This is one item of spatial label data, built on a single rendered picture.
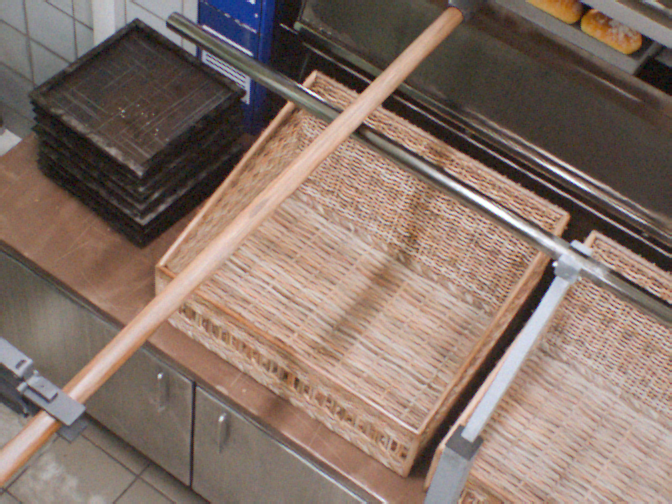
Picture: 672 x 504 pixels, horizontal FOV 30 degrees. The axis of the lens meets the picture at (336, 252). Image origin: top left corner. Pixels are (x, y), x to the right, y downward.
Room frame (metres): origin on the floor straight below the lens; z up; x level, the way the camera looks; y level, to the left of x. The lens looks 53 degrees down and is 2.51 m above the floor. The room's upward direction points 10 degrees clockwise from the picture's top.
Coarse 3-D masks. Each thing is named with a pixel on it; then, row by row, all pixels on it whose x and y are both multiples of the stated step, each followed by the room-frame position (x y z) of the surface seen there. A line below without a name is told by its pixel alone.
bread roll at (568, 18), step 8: (528, 0) 1.56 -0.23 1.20; (536, 0) 1.56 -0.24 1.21; (544, 0) 1.55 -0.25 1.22; (552, 0) 1.55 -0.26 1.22; (560, 0) 1.55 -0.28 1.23; (568, 0) 1.55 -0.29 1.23; (576, 0) 1.56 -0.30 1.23; (544, 8) 1.55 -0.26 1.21; (552, 8) 1.54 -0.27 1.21; (560, 8) 1.54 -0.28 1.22; (568, 8) 1.54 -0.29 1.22; (576, 8) 1.55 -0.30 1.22; (560, 16) 1.54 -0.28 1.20; (568, 16) 1.54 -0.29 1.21; (576, 16) 1.54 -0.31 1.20
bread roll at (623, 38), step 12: (588, 12) 1.54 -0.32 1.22; (600, 12) 1.53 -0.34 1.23; (588, 24) 1.52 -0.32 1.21; (600, 24) 1.51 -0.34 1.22; (612, 24) 1.51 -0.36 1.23; (624, 24) 1.51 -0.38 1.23; (600, 36) 1.50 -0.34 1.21; (612, 36) 1.50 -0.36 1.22; (624, 36) 1.50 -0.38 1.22; (636, 36) 1.50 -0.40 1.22; (624, 48) 1.49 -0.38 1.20; (636, 48) 1.50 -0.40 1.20
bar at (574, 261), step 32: (192, 32) 1.39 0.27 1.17; (256, 64) 1.34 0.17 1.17; (288, 96) 1.30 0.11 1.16; (416, 160) 1.21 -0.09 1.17; (448, 192) 1.17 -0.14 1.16; (480, 192) 1.17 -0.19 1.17; (512, 224) 1.13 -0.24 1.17; (576, 256) 1.09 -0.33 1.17; (608, 288) 1.05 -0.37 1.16; (640, 288) 1.05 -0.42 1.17; (544, 320) 1.03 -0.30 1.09; (512, 352) 1.00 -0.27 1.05; (480, 416) 0.93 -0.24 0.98; (448, 448) 0.89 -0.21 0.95; (448, 480) 0.88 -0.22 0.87
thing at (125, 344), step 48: (432, 48) 1.42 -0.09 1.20; (384, 96) 1.30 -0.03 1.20; (336, 144) 1.19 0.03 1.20; (288, 192) 1.09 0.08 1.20; (240, 240) 0.99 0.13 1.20; (192, 288) 0.90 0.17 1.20; (144, 336) 0.82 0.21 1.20; (96, 384) 0.74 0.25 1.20; (48, 432) 0.67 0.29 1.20; (0, 480) 0.60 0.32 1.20
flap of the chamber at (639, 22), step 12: (588, 0) 1.36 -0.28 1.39; (600, 0) 1.35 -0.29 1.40; (612, 0) 1.35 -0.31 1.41; (660, 0) 1.37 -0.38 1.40; (612, 12) 1.34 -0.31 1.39; (624, 12) 1.33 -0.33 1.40; (636, 12) 1.33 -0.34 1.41; (636, 24) 1.32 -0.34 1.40; (648, 24) 1.32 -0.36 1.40; (660, 24) 1.32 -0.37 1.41; (648, 36) 1.31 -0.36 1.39; (660, 36) 1.31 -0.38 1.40
